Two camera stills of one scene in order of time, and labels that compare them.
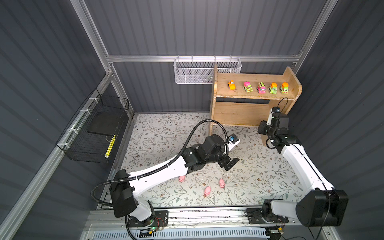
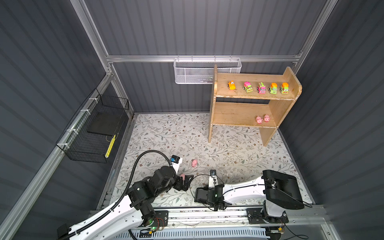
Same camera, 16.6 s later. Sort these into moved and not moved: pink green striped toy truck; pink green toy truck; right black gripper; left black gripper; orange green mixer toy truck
Moved: left black gripper; right black gripper
Not moved: pink green striped toy truck; pink green toy truck; orange green mixer toy truck
